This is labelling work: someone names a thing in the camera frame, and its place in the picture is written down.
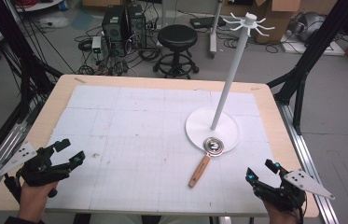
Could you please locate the grey round device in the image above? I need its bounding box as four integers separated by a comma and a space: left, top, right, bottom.
292, 11, 327, 43

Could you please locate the flat black box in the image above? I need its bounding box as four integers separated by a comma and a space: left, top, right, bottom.
189, 16, 228, 30

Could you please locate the white grid mat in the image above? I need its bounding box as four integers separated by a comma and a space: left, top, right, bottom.
46, 84, 284, 217

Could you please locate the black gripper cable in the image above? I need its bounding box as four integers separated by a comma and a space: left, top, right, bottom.
3, 173, 23, 203

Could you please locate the black metal frame stand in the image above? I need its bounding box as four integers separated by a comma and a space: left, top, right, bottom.
0, 0, 65, 178
267, 0, 348, 136

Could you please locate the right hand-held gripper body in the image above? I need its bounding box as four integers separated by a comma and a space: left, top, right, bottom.
253, 169, 336, 213

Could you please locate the small grey device green light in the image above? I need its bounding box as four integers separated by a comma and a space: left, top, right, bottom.
90, 35, 103, 61

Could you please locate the metal ladle with wooden handle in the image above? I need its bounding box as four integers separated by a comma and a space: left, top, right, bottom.
188, 136, 226, 189

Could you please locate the white pole stand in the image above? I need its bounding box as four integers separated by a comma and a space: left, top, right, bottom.
208, 0, 226, 60

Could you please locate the white flat board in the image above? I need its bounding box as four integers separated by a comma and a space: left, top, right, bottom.
279, 30, 346, 57

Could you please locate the person's right hand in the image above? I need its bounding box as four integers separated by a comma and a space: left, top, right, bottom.
263, 201, 302, 224

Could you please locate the black round stool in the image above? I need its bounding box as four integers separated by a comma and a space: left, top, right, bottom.
152, 23, 201, 80

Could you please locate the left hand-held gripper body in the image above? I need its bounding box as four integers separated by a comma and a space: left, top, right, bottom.
0, 141, 72, 188

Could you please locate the tangle of black cables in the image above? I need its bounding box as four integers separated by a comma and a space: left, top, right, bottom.
74, 26, 163, 77

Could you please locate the white hook rack stand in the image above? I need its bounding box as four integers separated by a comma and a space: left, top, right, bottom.
185, 12, 276, 154

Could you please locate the person's left hand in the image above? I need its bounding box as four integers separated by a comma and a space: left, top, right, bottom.
17, 182, 60, 223

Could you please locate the black computer tower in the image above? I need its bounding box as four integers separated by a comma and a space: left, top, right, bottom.
101, 5, 130, 54
126, 3, 148, 49

